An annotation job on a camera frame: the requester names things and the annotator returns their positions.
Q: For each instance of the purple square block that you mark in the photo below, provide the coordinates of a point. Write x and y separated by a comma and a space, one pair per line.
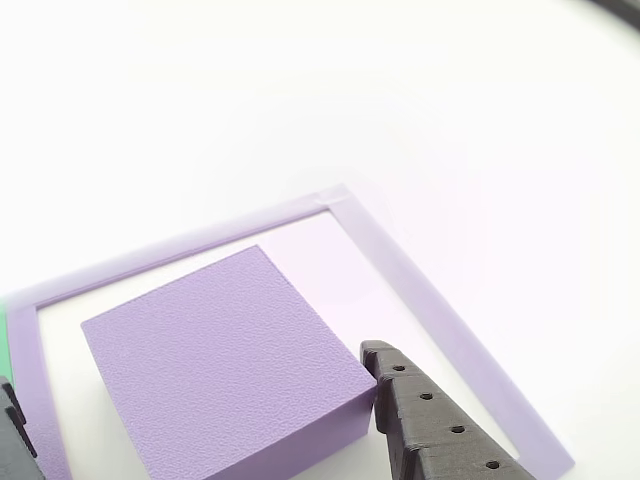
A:
220, 350

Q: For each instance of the green tape square frame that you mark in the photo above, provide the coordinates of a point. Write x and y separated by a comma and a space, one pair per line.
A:
4, 340

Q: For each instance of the purple tape square frame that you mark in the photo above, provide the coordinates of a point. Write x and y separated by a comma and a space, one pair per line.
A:
425, 300

